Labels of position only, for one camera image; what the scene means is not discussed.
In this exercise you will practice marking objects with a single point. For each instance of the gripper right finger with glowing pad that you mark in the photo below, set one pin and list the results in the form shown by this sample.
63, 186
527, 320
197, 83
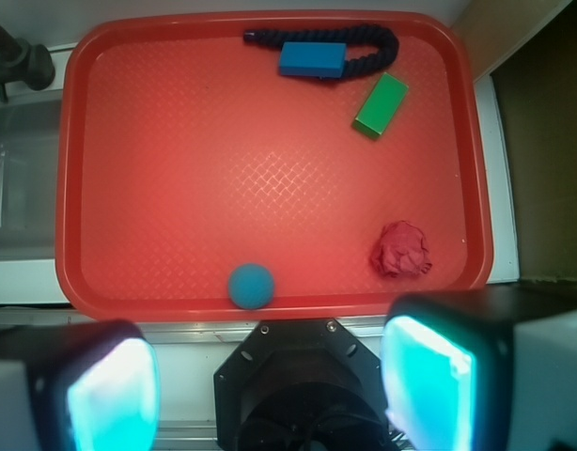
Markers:
487, 369

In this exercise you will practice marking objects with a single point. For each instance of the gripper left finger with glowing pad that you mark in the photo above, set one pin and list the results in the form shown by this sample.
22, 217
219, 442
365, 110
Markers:
86, 386

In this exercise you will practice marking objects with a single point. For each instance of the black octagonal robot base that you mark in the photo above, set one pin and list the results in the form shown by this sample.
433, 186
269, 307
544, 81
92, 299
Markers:
301, 385

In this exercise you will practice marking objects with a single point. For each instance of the crumpled red paper ball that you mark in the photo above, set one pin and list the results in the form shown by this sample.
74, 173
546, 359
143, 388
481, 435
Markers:
401, 251

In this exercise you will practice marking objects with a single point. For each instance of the blue ball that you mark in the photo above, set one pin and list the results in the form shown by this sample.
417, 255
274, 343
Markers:
251, 286

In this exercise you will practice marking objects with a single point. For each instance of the red plastic tray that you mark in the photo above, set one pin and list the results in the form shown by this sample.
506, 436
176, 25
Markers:
183, 154

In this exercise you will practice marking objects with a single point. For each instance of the stainless steel sink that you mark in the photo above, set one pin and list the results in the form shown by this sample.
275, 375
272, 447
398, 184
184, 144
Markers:
29, 139

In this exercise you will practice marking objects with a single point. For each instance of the green rectangular block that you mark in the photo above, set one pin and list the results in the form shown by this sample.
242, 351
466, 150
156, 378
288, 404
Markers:
380, 106

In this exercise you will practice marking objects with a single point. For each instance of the blue rectangular block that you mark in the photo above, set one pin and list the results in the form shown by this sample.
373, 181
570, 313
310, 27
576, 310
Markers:
313, 59

